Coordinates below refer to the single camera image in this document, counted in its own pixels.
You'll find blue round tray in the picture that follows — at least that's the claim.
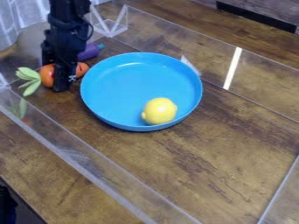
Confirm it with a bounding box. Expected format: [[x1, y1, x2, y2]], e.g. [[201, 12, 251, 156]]
[[80, 52, 203, 132]]

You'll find yellow toy lemon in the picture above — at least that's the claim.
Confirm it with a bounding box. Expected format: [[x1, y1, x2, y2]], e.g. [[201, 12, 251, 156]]
[[141, 97, 177, 125]]

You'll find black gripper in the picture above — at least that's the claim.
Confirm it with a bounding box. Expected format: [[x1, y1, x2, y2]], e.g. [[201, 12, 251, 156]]
[[41, 16, 91, 92]]

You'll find clear acrylic enclosure wall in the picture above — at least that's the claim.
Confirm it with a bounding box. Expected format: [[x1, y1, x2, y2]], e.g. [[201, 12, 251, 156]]
[[0, 0, 299, 224]]

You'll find orange toy carrot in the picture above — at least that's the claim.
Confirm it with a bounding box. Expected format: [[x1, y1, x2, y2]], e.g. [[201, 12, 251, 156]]
[[13, 61, 91, 98]]

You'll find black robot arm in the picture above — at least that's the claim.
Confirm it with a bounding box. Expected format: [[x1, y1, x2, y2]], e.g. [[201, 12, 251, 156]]
[[41, 0, 93, 92]]

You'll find purple toy eggplant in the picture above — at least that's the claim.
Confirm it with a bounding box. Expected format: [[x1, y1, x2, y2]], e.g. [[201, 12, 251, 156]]
[[77, 43, 105, 61]]

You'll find white grid curtain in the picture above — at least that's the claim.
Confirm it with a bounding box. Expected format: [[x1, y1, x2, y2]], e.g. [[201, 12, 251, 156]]
[[0, 0, 49, 52]]

